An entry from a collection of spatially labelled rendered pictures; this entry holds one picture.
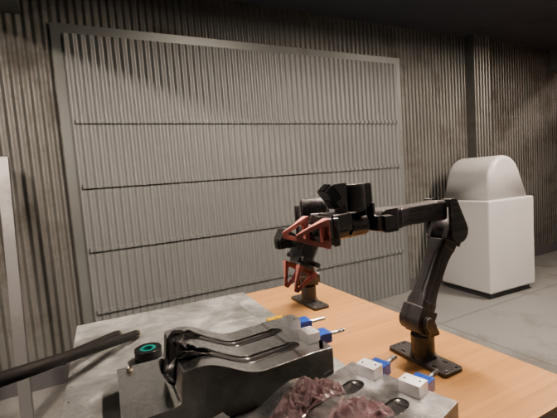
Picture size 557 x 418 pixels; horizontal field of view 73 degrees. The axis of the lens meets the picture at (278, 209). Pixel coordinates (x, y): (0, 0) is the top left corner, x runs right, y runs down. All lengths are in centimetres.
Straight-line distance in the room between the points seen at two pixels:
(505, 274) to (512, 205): 69
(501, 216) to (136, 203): 331
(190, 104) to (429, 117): 269
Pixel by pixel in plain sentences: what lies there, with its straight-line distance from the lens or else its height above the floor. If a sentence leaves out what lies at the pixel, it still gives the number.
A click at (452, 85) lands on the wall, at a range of 499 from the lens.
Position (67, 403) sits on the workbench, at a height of 80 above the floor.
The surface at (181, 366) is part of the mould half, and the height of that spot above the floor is 93.
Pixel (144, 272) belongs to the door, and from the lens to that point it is 305.
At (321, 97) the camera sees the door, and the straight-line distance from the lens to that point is 366.
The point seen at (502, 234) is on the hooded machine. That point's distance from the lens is 426.
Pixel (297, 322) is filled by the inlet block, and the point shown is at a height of 91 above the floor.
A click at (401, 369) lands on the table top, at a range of 113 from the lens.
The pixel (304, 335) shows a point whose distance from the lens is 105.
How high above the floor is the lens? 132
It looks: 5 degrees down
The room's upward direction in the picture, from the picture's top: 4 degrees counter-clockwise
